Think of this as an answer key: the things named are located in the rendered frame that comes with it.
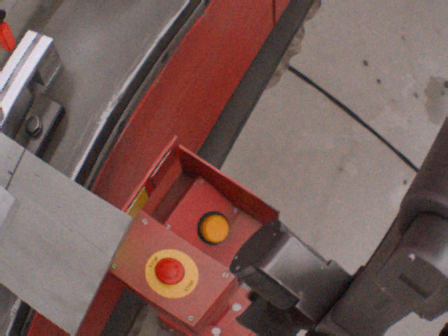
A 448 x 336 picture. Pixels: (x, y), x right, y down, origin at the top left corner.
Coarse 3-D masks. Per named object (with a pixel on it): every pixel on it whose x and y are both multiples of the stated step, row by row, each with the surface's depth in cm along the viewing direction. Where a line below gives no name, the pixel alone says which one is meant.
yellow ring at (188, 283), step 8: (152, 256) 108; (160, 256) 108; (168, 256) 108; (176, 256) 108; (184, 256) 108; (152, 264) 107; (184, 264) 107; (192, 264) 107; (152, 272) 107; (192, 272) 107; (152, 280) 107; (184, 280) 107; (192, 280) 107; (152, 288) 106; (160, 288) 106; (168, 288) 106; (176, 288) 106; (184, 288) 106; (192, 288) 106; (168, 296) 106; (176, 296) 106
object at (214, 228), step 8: (208, 216) 115; (216, 216) 115; (208, 224) 114; (216, 224) 114; (224, 224) 115; (208, 232) 114; (216, 232) 115; (224, 232) 115; (208, 240) 114; (216, 240) 115
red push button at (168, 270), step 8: (160, 264) 105; (168, 264) 105; (176, 264) 105; (160, 272) 104; (168, 272) 104; (176, 272) 104; (184, 272) 105; (160, 280) 104; (168, 280) 104; (176, 280) 104
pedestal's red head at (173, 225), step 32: (160, 160) 106; (192, 160) 111; (192, 192) 114; (224, 192) 115; (160, 224) 109; (192, 224) 114; (256, 224) 117; (128, 256) 108; (192, 256) 108; (224, 256) 115; (128, 288) 114; (224, 288) 106; (192, 320) 105
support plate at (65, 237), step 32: (0, 160) 90; (32, 160) 90; (32, 192) 88; (64, 192) 88; (32, 224) 87; (64, 224) 87; (96, 224) 87; (128, 224) 87; (0, 256) 86; (32, 256) 86; (64, 256) 86; (96, 256) 86; (32, 288) 84; (64, 288) 84; (96, 288) 84; (64, 320) 83
